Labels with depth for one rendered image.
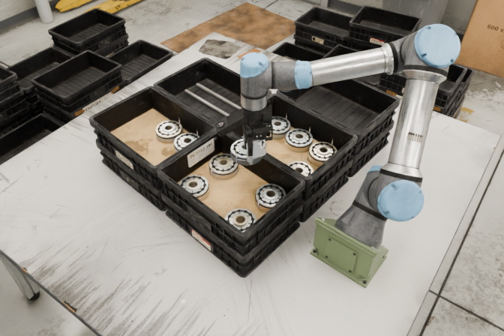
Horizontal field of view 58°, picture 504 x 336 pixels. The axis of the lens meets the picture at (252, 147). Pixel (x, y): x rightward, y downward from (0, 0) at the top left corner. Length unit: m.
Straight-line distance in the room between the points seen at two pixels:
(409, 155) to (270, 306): 0.61
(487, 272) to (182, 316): 1.65
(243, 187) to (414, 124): 0.61
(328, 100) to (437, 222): 0.66
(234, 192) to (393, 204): 0.55
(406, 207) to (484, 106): 2.46
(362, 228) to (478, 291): 1.22
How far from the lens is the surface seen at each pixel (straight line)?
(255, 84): 1.24
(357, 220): 1.43
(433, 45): 1.31
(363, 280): 1.54
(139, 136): 1.83
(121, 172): 1.82
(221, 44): 2.61
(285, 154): 1.70
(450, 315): 2.43
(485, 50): 4.07
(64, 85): 2.87
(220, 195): 1.56
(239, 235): 1.33
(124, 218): 1.72
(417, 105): 1.31
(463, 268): 2.60
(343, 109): 1.95
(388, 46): 1.44
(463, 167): 2.02
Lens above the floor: 1.99
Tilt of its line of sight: 42 degrees down
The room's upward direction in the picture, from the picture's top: straight up
